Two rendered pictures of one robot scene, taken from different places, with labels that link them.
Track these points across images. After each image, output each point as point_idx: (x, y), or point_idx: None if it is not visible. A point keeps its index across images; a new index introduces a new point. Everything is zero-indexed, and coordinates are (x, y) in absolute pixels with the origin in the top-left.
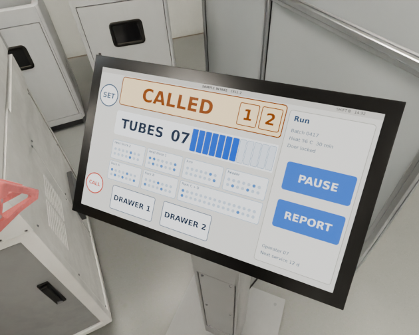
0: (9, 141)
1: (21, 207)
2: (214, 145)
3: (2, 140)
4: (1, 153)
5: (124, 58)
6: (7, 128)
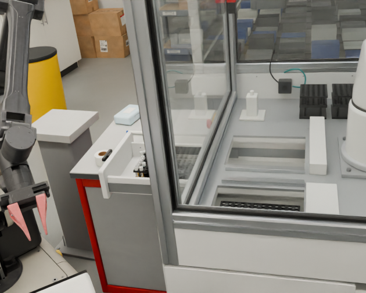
0: (270, 282)
1: (22, 229)
2: None
3: (253, 270)
4: (227, 267)
5: (45, 286)
6: (295, 281)
